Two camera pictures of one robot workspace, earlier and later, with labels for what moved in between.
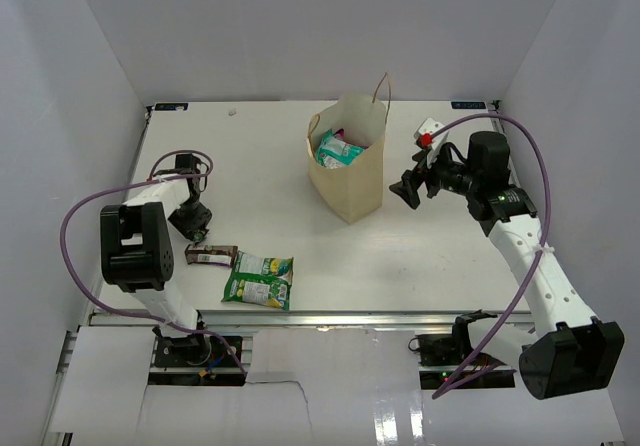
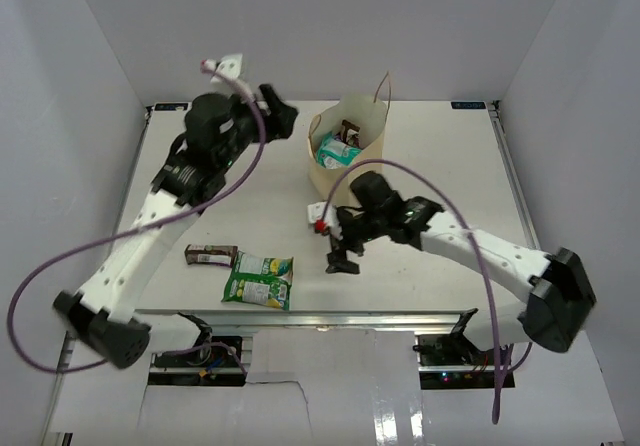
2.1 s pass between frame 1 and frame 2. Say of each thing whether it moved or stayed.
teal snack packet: stayed
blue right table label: stayed
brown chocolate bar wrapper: stayed
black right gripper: moved
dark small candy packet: moved
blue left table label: stayed
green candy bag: stayed
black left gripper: moved
